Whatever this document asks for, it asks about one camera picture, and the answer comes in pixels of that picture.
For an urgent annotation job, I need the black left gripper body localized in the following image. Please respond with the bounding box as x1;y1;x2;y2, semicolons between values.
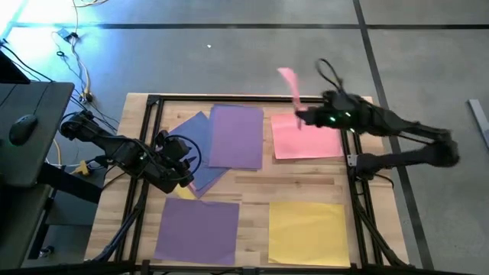
147;129;193;194

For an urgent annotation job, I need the black crossbar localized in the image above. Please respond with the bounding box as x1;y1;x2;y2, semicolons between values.
0;260;474;275

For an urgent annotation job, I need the yellow plug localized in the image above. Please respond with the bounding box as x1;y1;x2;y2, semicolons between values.
72;160;91;177

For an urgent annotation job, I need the purple paper sheet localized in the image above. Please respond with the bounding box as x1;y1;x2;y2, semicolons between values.
153;197;241;267
208;104;265;170
189;167;230;199

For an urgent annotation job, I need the blue paper sheet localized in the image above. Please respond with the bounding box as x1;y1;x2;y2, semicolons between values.
167;110;230;192

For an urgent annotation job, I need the black floor cable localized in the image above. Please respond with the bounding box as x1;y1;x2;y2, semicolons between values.
0;40;54;83

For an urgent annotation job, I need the yellow paper sheet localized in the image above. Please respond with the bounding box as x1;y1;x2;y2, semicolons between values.
173;183;198;200
267;201;351;267

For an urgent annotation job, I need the black aluminium table frame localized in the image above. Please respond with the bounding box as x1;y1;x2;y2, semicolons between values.
114;93;383;268

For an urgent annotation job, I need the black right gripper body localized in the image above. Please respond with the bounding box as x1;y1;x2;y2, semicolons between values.
306;91;370;133

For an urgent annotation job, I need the pink paper sheet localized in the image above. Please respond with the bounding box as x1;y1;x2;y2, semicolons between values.
277;67;309;131
270;112;345;160

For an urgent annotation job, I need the white floor cable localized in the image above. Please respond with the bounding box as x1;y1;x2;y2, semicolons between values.
70;0;95;102

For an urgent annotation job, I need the dark grey desk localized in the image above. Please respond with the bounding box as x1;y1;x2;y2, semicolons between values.
0;81;104;270

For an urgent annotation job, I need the black screen edge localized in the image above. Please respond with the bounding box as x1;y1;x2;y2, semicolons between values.
0;49;31;85

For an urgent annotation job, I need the black cable bundle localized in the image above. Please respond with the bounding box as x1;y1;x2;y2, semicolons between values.
349;189;410;268
89;194;148;264

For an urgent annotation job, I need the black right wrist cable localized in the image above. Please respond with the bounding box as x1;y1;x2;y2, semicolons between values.
315;58;345;92

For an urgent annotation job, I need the grey power adapter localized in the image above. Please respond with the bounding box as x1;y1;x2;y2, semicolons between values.
57;28;79;43

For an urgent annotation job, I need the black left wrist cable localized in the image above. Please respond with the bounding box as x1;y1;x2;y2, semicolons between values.
167;134;202;181

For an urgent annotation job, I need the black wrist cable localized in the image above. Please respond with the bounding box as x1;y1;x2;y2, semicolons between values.
315;58;345;92
167;134;202;181

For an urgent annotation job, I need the grey metal strip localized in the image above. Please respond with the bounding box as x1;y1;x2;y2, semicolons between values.
468;98;489;150

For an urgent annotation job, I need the black computer mouse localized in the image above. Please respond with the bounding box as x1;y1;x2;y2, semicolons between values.
8;113;39;146

